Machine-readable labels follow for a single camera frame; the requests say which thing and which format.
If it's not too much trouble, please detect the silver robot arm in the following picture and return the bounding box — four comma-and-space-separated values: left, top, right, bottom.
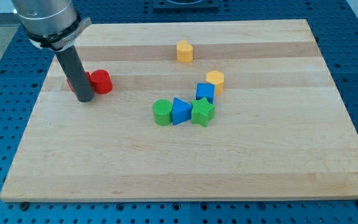
12, 0, 92, 52

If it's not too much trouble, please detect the green star block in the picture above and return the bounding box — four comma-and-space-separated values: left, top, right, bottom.
191, 97, 215, 127

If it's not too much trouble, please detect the blue cube block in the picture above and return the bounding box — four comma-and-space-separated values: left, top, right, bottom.
195, 83, 215, 104

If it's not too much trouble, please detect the blue triangle block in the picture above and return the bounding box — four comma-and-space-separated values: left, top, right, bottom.
172, 98, 192, 125

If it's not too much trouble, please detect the green cylinder block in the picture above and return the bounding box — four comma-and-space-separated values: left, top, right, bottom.
152, 99, 173, 126

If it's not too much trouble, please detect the yellow hexagon block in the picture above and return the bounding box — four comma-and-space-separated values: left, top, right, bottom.
206, 70, 224, 95

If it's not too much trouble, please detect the wooden board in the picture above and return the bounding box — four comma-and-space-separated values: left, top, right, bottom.
0, 19, 358, 202

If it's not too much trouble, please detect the red cylinder block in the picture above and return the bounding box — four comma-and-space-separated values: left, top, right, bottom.
90, 70, 113, 95

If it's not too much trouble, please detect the red block behind rod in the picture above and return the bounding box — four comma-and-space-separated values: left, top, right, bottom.
66, 72, 91, 92

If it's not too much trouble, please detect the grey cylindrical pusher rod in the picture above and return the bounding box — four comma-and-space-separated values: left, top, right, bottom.
55, 45, 94, 103

